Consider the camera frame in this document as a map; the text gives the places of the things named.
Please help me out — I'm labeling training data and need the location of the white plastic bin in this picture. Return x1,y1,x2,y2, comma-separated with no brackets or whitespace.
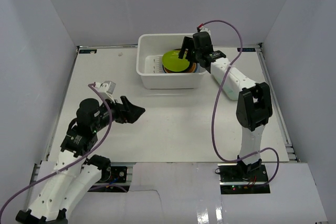
136,33,206,89

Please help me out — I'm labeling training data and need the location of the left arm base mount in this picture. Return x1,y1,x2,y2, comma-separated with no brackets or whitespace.
89,166,133,193

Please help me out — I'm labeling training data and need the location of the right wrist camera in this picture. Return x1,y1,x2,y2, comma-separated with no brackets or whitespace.
196,24,211,35

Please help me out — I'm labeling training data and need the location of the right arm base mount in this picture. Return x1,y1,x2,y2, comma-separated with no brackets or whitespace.
214,165,271,195

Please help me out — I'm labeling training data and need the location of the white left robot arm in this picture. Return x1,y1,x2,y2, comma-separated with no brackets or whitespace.
15,96,145,223

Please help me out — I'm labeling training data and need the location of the white dish rack insert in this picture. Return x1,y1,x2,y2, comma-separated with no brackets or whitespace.
153,56,165,74

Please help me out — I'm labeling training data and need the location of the woven wicker plate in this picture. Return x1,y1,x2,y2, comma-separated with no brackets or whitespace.
162,62,197,73

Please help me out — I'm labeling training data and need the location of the yellow patterned plate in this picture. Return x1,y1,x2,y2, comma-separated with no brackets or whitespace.
163,61,194,73

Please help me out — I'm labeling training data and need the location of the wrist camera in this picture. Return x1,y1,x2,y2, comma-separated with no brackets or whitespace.
196,24,211,35
94,81,116,102

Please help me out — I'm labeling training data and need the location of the pale green oval plate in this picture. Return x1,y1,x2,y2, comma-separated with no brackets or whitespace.
213,76,238,101

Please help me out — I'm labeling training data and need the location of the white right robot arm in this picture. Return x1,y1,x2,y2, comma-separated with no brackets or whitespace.
136,29,272,182

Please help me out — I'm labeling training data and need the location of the green plastic plate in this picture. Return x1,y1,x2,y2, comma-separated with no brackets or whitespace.
162,49,191,73

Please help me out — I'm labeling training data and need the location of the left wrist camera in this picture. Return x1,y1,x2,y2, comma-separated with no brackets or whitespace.
94,81,116,102

